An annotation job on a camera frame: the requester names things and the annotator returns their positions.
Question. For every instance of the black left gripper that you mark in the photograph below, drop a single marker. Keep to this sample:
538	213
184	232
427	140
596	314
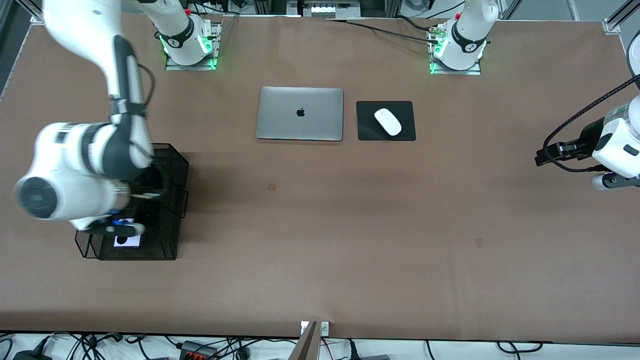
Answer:
588	134

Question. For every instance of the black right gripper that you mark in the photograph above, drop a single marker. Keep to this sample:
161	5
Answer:
150	184

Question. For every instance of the lavender phone with two lenses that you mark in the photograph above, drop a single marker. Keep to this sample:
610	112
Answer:
134	242

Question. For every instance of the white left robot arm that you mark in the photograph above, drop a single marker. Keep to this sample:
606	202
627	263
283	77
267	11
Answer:
620	145

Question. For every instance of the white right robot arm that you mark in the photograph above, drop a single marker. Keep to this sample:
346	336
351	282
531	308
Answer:
75	150

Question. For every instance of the black mesh two-tier tray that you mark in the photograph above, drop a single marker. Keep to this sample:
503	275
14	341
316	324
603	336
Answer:
160	250

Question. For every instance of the silver laptop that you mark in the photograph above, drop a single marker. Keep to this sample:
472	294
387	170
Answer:
280	120

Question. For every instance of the black and red power strip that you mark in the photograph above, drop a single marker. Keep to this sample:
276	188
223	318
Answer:
197	352

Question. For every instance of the white computer mouse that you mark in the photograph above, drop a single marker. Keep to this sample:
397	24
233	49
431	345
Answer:
387	121

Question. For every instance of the black mouse pad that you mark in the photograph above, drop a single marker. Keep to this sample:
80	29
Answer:
367	127

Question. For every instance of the black power adapter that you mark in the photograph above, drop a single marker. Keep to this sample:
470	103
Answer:
25	356

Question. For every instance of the small white clamp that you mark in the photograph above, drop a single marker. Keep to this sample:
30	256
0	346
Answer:
325	328
304	328

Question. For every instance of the black plug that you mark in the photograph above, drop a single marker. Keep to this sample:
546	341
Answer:
354	352

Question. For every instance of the grey device with white plugs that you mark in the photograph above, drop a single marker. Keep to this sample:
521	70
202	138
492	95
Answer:
325	9

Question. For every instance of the grey flat box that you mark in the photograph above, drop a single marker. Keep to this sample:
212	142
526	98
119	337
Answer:
375	357

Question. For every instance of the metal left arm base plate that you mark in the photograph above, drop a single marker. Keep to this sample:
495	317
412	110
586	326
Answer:
472	71

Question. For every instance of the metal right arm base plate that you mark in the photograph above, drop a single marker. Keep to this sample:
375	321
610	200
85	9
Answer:
175	67

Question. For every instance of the aluminium corner bracket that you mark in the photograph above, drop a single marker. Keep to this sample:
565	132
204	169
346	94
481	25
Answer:
36	18
612	26

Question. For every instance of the wooden camera stand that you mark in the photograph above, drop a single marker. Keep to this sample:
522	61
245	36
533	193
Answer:
307	345

